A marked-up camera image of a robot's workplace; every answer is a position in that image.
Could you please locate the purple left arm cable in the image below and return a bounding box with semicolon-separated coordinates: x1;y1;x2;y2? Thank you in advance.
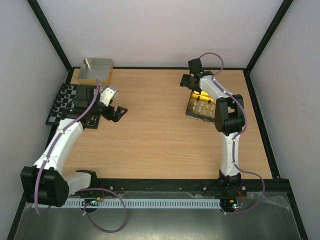
33;78;128;232

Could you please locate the white slotted cable duct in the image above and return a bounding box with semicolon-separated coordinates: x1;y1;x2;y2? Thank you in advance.
29;198;222;209

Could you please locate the black white chess board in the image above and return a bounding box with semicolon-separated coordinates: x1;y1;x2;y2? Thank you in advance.
45;83;96;126

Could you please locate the silver metal tin box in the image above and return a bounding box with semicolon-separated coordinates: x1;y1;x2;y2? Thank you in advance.
77;58;114;86

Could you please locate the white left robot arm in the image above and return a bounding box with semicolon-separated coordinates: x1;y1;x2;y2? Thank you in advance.
20;83;128;207

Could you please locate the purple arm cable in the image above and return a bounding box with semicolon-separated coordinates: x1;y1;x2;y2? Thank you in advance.
33;78;128;232
199;52;266;216

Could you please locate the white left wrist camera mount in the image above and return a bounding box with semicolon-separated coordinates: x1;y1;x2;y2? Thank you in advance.
99;86;119;107

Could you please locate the gold tin tray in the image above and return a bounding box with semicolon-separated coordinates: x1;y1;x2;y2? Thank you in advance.
185;90;216;124

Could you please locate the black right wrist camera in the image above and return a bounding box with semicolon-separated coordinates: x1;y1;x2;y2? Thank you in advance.
187;58;204;75

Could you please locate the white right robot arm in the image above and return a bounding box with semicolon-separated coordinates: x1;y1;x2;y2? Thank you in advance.
180;71;248;197

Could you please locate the black aluminium frame rail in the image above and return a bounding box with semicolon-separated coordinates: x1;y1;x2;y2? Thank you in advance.
24;177;291;198

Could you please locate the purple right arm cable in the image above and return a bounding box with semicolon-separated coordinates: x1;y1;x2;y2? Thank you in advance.
199;52;266;216

